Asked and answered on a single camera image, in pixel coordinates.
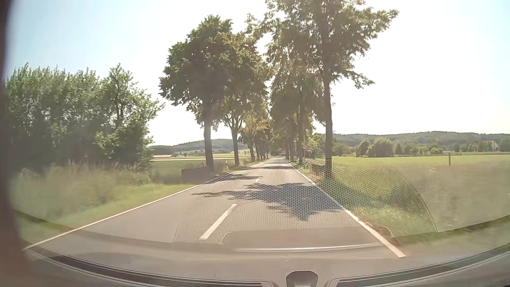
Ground grey asphalt road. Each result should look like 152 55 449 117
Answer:
25 157 403 256

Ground wooded hill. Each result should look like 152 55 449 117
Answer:
315 131 510 147
151 138 249 155

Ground green field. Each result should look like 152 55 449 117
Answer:
151 153 252 173
333 154 510 168

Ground row of roadside trees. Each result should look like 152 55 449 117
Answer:
245 0 399 178
159 15 272 173

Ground road markings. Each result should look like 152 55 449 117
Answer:
24 157 406 258

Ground car's own bonnet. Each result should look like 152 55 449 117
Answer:
25 215 510 287

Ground grass verge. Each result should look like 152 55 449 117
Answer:
288 159 510 244
10 159 260 240

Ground row of distant trees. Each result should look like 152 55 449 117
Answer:
333 137 510 158

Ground clump of green bushes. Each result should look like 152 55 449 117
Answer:
5 63 165 173

